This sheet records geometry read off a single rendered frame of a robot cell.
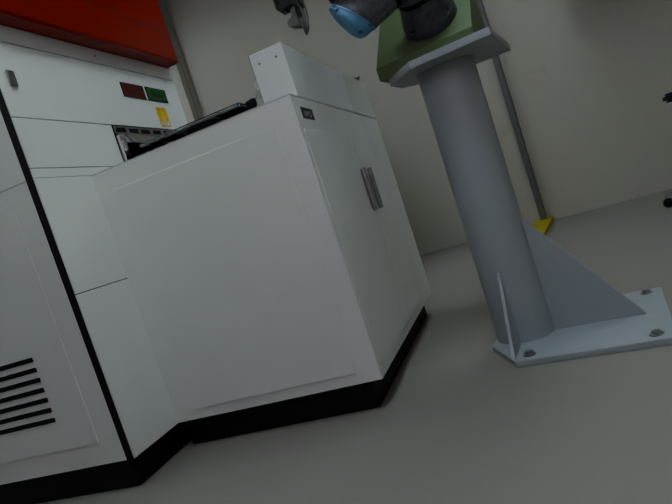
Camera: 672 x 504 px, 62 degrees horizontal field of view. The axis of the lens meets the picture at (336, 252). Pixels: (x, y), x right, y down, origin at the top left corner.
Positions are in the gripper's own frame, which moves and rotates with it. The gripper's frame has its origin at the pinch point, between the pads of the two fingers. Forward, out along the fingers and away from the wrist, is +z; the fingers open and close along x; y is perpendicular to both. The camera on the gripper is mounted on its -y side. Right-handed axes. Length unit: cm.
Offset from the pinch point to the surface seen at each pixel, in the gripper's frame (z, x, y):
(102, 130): 15, 40, 58
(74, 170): 27, 57, 58
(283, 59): 19.0, 44.9, -3.4
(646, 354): 111, 48, -63
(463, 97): 41, 26, -41
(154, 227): 48, 51, 44
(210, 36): -115, -265, 152
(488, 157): 58, 25, -43
